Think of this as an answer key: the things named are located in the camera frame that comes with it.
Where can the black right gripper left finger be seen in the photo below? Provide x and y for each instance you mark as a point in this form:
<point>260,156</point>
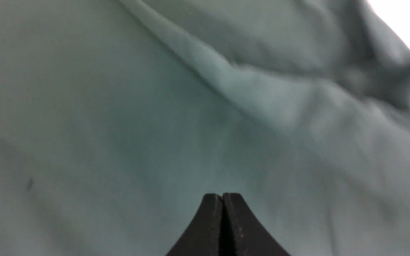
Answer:
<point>202,236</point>

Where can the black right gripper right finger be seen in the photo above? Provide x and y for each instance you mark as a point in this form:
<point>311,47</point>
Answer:
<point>242,233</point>

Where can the green long sleeve shirt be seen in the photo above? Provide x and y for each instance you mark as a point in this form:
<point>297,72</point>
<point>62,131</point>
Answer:
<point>117,116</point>

